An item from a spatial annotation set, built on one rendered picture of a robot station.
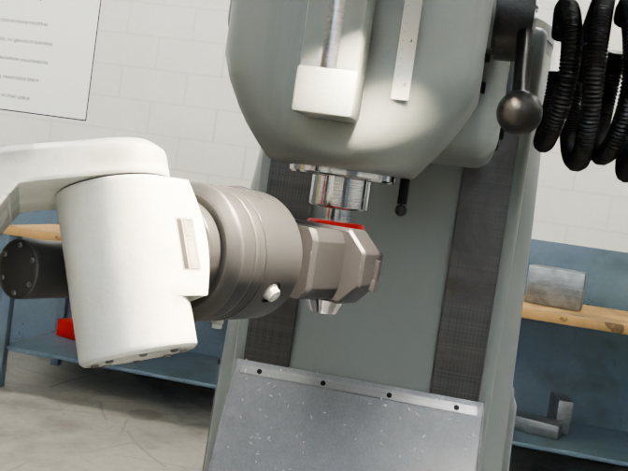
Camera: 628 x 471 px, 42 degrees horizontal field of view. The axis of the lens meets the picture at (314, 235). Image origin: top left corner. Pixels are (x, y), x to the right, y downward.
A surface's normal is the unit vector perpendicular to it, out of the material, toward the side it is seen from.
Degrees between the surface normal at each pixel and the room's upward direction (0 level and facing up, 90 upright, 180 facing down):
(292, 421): 64
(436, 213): 90
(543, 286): 90
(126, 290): 74
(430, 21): 90
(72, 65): 90
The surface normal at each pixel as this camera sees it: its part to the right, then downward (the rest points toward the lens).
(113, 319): -0.15, -0.15
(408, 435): -0.09, -0.43
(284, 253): 0.85, 0.01
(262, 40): -0.45, -0.02
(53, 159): 0.32, -0.22
